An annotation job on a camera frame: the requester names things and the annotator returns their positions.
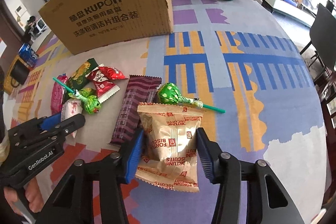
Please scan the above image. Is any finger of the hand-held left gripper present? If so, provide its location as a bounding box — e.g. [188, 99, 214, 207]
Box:
[16, 114, 86, 149]
[7, 112, 62, 141]

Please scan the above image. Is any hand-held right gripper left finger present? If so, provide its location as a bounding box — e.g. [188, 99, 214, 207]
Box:
[35, 128, 145, 224]

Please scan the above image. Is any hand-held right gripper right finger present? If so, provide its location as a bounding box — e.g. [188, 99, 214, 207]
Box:
[196, 128, 305, 224]

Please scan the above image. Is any white and pink candy packet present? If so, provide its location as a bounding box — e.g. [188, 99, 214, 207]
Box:
[61, 98, 82, 139]

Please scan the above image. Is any pink snack packet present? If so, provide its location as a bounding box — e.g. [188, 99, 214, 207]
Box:
[50, 74, 68, 114]

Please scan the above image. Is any green dotted lollipop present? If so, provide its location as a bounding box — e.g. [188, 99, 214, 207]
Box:
[157, 83, 226, 114]
[52, 77, 101, 115]

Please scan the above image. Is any red and white snack packet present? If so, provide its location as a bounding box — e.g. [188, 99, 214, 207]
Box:
[87, 65, 121, 104]

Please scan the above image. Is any purple striped snack packet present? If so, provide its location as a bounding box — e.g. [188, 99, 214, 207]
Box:
[109, 75, 162, 147]

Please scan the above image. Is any green snack packet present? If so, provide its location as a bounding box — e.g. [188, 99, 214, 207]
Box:
[64, 57, 99, 91]

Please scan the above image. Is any small red candy packet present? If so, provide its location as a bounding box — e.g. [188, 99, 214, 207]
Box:
[98, 65, 127, 81]

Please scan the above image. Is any brown cardboard box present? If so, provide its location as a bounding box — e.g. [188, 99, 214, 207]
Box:
[38, 0, 174, 55]

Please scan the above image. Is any person's left hand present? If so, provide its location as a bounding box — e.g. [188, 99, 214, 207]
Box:
[3, 179, 45, 217]

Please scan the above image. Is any small white shelf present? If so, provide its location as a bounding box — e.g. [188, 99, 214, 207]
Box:
[34, 18, 48, 36]

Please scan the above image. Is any black bag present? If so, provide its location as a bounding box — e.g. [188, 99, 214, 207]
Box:
[26, 16, 40, 38]

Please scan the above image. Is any dark wooden chair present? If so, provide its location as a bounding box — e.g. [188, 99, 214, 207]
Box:
[319, 80, 336, 133]

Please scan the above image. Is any white low cabinet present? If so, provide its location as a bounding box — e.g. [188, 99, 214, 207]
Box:
[262, 0, 319, 28]

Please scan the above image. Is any dark dining chair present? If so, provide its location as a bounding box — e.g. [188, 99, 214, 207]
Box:
[299, 2, 336, 88]

